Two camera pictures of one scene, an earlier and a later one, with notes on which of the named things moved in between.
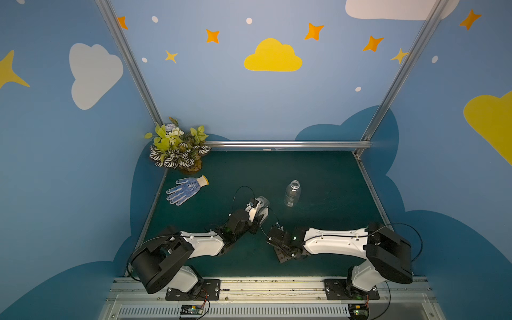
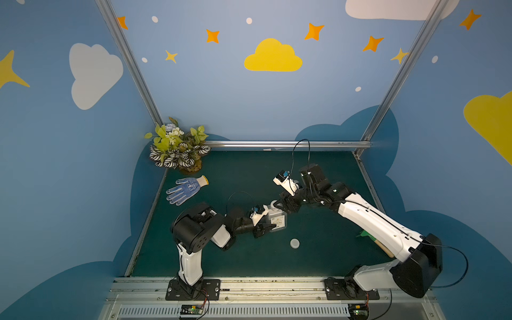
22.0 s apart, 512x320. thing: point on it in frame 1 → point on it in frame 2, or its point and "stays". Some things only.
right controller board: (358, 311) stays
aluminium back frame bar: (249, 144) stays
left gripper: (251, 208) → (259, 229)
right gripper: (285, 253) → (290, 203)
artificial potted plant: (173, 149) stays
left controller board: (191, 309) stays
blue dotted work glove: (186, 188) stays
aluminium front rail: (271, 299) stays
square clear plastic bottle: (263, 208) → (278, 217)
